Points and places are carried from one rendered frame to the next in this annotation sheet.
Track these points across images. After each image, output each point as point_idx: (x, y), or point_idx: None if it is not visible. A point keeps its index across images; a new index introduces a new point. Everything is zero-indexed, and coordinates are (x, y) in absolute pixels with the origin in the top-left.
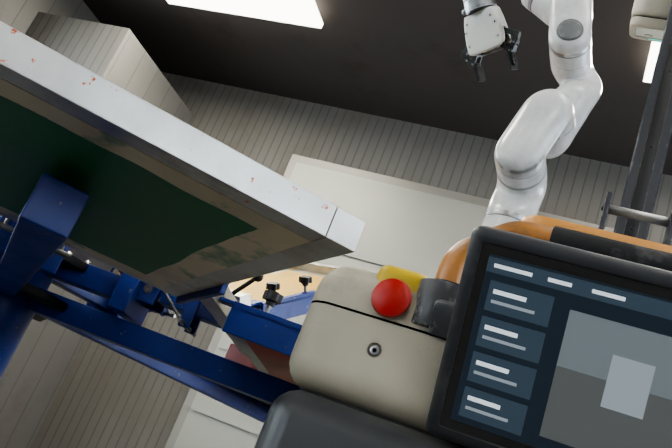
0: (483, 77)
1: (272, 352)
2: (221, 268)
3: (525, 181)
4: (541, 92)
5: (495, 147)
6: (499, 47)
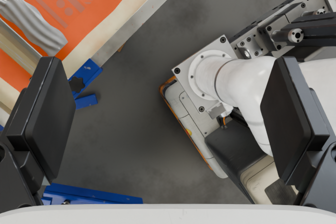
0: (61, 87)
1: (19, 88)
2: None
3: None
4: None
5: (264, 152)
6: (222, 223)
